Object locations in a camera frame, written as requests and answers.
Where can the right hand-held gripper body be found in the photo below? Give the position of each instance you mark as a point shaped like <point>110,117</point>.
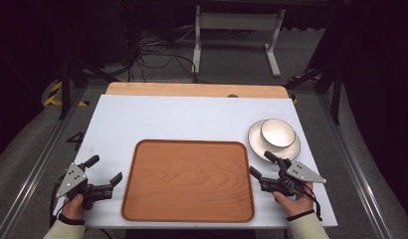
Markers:
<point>301,172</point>

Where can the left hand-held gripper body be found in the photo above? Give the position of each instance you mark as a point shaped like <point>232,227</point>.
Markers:
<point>72,181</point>

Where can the person's left hand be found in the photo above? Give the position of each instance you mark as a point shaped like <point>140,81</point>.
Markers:
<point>74,207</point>

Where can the person's right hand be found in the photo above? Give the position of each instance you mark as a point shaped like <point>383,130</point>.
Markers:
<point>298,204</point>

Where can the white plate with dark rim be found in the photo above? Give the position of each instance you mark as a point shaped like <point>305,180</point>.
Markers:
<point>258,144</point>

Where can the white bowl with dark rim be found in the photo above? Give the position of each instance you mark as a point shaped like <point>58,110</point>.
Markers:
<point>277,134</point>

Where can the black wristband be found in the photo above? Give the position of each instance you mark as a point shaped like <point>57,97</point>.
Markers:
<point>300,215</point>
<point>71,219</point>

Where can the yellow black floor tape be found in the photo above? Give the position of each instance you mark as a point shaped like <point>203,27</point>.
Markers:
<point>294,99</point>
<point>52,98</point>

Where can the brown wooden tray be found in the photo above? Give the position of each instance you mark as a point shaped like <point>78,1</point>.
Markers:
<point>188,181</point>

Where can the black tripod stand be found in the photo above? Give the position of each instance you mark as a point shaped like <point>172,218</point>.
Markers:
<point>336,89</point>
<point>65,86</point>

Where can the white table board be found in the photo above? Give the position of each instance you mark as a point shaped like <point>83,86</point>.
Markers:
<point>178,118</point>

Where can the light wooden table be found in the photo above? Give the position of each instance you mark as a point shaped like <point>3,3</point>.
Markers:
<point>192,90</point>

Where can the white metal stand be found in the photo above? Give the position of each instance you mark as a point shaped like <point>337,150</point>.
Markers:
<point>238,21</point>

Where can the aluminium floor rail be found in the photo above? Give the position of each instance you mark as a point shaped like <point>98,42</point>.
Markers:
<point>33,172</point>
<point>354,172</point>

